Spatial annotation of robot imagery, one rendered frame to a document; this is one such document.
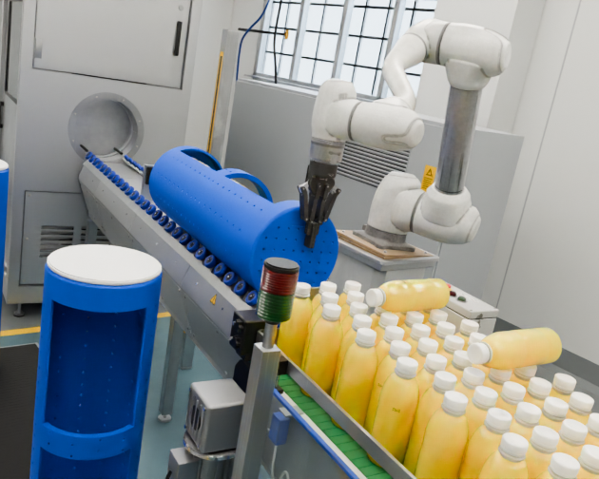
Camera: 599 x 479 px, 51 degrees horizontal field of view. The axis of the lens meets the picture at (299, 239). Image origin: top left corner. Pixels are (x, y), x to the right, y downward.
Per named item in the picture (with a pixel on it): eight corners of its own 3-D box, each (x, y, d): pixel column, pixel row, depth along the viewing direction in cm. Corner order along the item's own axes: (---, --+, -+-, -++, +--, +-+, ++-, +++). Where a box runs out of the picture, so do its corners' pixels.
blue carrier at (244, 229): (211, 220, 255) (224, 150, 248) (327, 304, 184) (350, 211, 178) (143, 214, 239) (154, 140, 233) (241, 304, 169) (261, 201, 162)
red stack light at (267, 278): (284, 281, 114) (288, 261, 113) (301, 295, 109) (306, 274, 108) (253, 282, 111) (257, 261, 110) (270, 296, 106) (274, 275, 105)
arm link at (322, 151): (352, 144, 163) (347, 166, 165) (333, 138, 170) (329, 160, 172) (322, 141, 158) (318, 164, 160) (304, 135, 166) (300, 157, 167)
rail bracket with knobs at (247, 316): (259, 345, 160) (265, 308, 157) (272, 358, 154) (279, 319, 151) (223, 349, 154) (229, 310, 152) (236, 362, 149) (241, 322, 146)
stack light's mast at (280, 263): (274, 337, 117) (288, 256, 113) (291, 353, 112) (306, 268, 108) (243, 339, 114) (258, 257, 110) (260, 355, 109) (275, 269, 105)
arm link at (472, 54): (425, 220, 241) (480, 239, 231) (407, 240, 230) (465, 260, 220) (455, 14, 197) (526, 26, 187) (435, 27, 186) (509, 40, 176)
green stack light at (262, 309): (280, 307, 116) (284, 282, 114) (297, 321, 111) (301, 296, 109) (248, 309, 112) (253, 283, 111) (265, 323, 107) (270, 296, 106)
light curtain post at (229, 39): (187, 363, 333) (234, 30, 290) (191, 369, 329) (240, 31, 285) (176, 364, 330) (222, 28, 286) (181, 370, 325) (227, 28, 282)
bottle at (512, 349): (570, 345, 122) (502, 354, 111) (550, 371, 125) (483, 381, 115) (545, 319, 126) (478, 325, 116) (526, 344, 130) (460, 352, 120)
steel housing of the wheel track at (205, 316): (126, 217, 355) (133, 157, 346) (338, 429, 180) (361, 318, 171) (74, 215, 340) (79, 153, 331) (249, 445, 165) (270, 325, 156)
